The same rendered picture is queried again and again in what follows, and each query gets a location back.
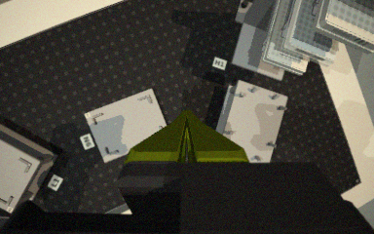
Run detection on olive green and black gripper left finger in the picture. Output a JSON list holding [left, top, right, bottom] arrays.
[[124, 110, 187, 165]]

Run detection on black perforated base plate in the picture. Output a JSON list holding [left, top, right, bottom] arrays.
[[0, 0, 361, 214]]

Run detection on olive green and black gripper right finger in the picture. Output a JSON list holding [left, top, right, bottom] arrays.
[[187, 110, 249, 163]]

